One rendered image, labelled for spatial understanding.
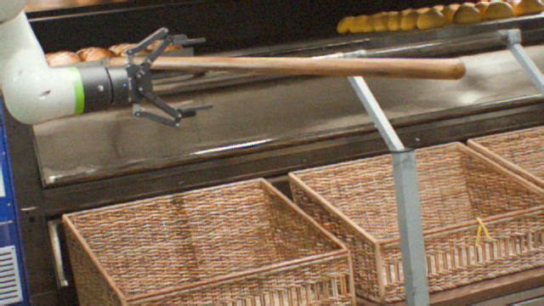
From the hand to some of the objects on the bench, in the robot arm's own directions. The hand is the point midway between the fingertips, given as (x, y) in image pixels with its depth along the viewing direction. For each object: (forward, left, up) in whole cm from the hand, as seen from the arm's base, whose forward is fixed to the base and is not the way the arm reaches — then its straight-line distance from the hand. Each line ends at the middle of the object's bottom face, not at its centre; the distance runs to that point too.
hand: (201, 74), depth 220 cm
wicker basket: (+126, +33, -60) cm, 144 cm away
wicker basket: (+6, +33, -60) cm, 69 cm away
